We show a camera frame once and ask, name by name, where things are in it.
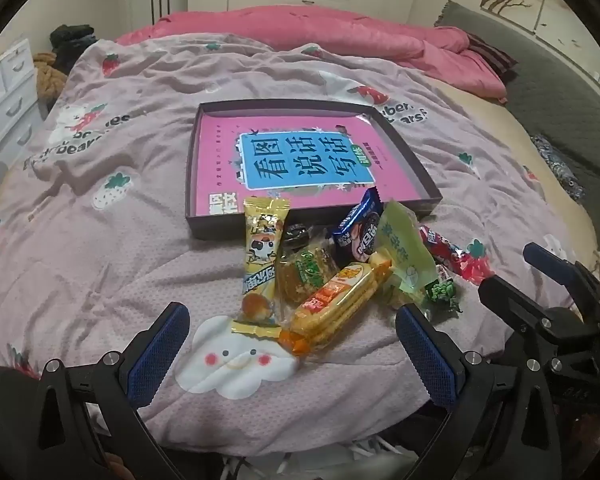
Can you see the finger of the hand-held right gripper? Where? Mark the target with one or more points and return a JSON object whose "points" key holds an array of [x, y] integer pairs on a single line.
{"points": [[510, 300], [542, 255]]}

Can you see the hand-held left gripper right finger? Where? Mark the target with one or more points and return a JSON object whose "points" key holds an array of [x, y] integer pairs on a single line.
{"points": [[425, 355]]}

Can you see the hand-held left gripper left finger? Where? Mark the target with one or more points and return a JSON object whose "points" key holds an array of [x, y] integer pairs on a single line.
{"points": [[160, 352]]}

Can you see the small green candy packet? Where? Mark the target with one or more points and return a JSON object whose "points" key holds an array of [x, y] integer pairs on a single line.
{"points": [[442, 295]]}

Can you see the red candy packet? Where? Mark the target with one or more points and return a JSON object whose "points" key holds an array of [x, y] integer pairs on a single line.
{"points": [[457, 257]]}

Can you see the orange cracker packet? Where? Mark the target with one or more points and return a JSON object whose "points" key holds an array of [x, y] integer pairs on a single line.
{"points": [[337, 300]]}

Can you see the light green snack packet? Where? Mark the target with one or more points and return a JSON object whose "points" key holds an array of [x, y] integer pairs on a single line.
{"points": [[405, 245]]}

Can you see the blue cookie packet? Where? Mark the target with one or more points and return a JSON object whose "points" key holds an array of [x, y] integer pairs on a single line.
{"points": [[357, 230]]}

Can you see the clear jelly packet green label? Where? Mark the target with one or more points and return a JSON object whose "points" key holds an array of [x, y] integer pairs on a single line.
{"points": [[300, 275]]}

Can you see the yellow cartoon cake packet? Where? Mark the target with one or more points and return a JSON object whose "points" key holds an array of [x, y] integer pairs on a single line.
{"points": [[262, 245]]}

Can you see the dark chocolate snack packet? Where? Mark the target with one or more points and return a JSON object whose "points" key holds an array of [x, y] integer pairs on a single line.
{"points": [[296, 239]]}

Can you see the dark purple shallow box tray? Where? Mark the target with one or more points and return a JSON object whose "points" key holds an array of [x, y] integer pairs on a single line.
{"points": [[192, 170]]}

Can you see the blue patterned cloth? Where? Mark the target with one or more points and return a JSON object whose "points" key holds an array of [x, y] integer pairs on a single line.
{"points": [[557, 165]]}

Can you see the strawberry printed pink blanket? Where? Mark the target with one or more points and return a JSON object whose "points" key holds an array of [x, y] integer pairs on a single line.
{"points": [[130, 240]]}

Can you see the grey quilted mat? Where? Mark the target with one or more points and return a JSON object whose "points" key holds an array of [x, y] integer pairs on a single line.
{"points": [[555, 85]]}

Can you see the pink book with blue label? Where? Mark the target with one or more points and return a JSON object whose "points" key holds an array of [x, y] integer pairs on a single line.
{"points": [[220, 165]]}

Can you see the dark striped pillow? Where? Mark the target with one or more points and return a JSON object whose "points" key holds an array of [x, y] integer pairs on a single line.
{"points": [[495, 57]]}

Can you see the brown plush toy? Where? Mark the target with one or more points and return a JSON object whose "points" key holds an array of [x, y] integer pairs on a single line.
{"points": [[47, 80]]}

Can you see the white drawer cabinet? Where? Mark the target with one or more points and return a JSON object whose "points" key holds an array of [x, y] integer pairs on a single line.
{"points": [[5, 95]]}

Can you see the pink quilt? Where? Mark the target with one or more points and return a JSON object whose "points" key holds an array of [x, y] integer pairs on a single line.
{"points": [[330, 35]]}

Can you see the dark clothes pile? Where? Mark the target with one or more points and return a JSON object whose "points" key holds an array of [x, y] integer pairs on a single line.
{"points": [[72, 42]]}

